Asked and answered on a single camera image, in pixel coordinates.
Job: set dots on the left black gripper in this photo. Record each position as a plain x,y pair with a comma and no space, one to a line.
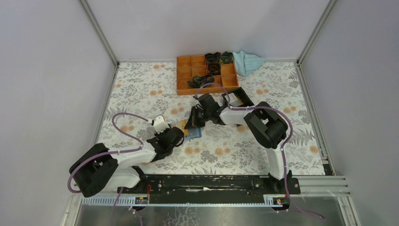
159,135

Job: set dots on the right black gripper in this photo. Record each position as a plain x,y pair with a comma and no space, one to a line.
193,122

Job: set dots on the blue leather card holder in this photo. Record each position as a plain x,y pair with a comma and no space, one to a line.
192,133

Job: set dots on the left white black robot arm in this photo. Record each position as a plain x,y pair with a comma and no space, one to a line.
101,169

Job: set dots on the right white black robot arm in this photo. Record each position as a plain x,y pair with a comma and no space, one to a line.
267,127

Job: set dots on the white card in box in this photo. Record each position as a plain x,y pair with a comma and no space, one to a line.
235,101

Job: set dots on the black tangled band pile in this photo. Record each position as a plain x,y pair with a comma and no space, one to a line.
197,81

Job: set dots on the black rolled band centre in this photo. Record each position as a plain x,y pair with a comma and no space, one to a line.
214,68

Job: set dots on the black rolled band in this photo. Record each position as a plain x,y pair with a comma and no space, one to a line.
214,68
212,57
226,58

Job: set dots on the black rolled band left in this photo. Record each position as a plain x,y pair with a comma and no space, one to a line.
212,57

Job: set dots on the black rolled band top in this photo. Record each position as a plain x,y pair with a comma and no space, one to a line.
226,58

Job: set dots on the light blue folded cloth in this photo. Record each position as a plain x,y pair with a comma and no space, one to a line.
246,64

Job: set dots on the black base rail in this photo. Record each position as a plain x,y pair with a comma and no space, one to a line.
211,189

